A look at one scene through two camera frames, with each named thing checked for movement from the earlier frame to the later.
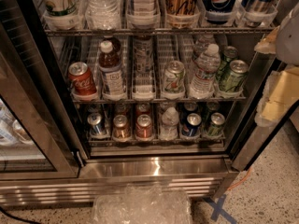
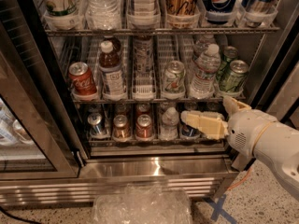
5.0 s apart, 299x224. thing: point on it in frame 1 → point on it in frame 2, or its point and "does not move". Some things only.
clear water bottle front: x=206 y=63 does not move
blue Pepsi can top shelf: x=219 y=2 does not move
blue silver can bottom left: x=96 y=129 does not move
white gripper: x=289 y=38 → x=248 y=131
